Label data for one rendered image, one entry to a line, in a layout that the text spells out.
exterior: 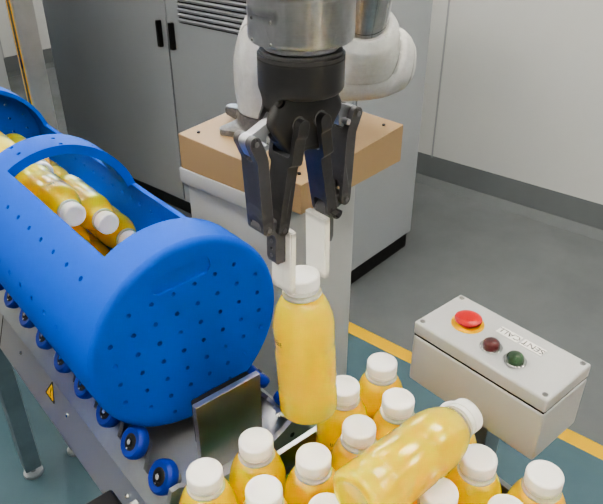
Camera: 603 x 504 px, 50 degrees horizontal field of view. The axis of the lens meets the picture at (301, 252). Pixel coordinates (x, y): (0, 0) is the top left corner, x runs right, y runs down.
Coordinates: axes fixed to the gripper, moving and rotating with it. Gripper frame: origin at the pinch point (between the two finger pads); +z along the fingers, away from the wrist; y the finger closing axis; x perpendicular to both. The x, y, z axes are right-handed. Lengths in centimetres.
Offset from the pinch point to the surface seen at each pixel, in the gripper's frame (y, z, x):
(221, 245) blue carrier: -2.5, 8.6, -18.6
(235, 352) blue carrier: -3.5, 26.7, -18.5
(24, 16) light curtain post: -30, 5, -158
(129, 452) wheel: 14.5, 33.6, -17.9
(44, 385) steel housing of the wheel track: 16, 42, -48
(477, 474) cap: -8.5, 22.2, 18.9
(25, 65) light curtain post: -27, 19, -158
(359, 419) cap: -4.2, 21.7, 5.5
